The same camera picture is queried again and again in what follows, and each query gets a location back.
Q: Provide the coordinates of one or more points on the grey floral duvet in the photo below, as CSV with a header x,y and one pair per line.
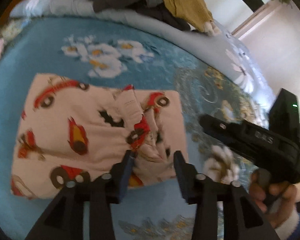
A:
x,y
224,52

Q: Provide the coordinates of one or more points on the mustard knit garment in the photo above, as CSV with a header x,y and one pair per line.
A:
x,y
180,2

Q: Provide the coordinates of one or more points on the car print pink pants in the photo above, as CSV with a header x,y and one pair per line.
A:
x,y
73,132

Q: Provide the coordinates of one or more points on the person right hand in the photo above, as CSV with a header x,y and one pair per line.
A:
x,y
285,204

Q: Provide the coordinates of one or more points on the blue floral bed blanket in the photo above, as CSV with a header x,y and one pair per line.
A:
x,y
106,54

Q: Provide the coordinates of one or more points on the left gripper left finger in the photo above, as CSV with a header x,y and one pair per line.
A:
x,y
63,217

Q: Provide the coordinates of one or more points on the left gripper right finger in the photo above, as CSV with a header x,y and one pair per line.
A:
x,y
241,217

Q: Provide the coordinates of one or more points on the dark grey garment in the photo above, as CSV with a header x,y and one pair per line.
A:
x,y
152,8

